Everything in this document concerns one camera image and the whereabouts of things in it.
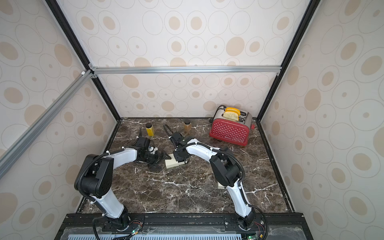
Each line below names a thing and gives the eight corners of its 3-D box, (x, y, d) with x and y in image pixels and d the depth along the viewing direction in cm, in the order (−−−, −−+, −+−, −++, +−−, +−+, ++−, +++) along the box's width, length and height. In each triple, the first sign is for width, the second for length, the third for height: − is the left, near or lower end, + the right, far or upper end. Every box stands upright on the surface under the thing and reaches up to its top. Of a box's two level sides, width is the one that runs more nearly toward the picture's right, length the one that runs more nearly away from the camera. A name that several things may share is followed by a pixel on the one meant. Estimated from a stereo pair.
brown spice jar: (186, 133, 113) (186, 124, 105) (184, 129, 116) (183, 120, 108) (191, 131, 114) (191, 122, 107) (189, 127, 117) (188, 118, 109)
